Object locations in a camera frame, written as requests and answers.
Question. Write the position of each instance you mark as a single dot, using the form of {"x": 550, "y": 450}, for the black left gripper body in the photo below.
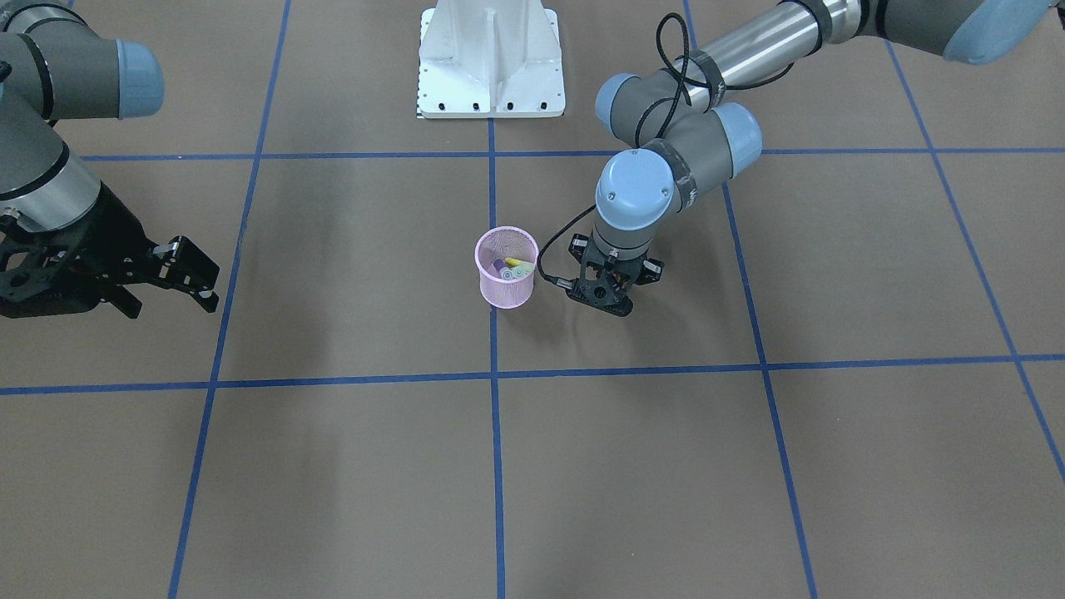
{"x": 650, "y": 270}

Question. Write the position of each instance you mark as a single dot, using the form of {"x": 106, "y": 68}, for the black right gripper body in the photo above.
{"x": 106, "y": 231}

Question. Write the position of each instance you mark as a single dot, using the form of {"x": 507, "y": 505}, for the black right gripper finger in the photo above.
{"x": 130, "y": 306}
{"x": 185, "y": 266}

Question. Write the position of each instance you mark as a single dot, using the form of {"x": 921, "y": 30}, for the yellow highlighter pen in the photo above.
{"x": 515, "y": 262}

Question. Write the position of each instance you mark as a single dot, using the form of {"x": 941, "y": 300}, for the purple highlighter pen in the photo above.
{"x": 502, "y": 269}

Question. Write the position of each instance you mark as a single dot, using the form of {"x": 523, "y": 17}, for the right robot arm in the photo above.
{"x": 56, "y": 68}

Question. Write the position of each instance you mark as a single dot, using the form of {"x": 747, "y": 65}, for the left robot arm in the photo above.
{"x": 684, "y": 135}

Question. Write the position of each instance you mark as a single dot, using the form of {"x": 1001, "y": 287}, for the pink mesh pen holder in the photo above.
{"x": 501, "y": 243}

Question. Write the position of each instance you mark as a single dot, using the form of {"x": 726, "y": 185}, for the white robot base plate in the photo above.
{"x": 490, "y": 59}

